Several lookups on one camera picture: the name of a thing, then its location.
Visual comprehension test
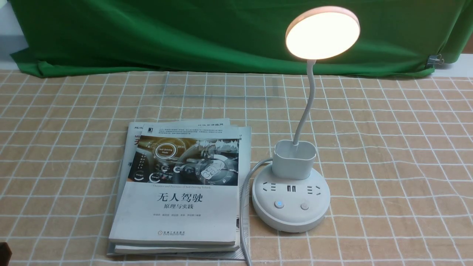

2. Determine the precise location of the green backdrop cloth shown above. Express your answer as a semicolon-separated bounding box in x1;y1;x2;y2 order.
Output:
10;0;472;78

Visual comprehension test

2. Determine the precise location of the checkered beige tablecloth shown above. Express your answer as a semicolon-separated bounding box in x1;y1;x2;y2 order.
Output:
0;70;473;266

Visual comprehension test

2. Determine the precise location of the metal binder clip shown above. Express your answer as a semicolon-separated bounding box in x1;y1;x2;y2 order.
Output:
426;54;444;68

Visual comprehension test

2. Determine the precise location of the white desk lamp with base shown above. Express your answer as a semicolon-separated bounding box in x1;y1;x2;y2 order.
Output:
252;6;361;233

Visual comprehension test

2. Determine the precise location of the white lamp power cable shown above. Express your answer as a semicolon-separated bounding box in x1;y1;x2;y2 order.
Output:
239;157;274;266

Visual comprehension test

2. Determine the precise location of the dark object at corner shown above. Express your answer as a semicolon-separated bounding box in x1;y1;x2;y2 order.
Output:
0;242;12;266

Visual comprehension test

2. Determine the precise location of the top self-driving book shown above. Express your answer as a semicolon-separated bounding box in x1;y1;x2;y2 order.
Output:
109;125;240;245

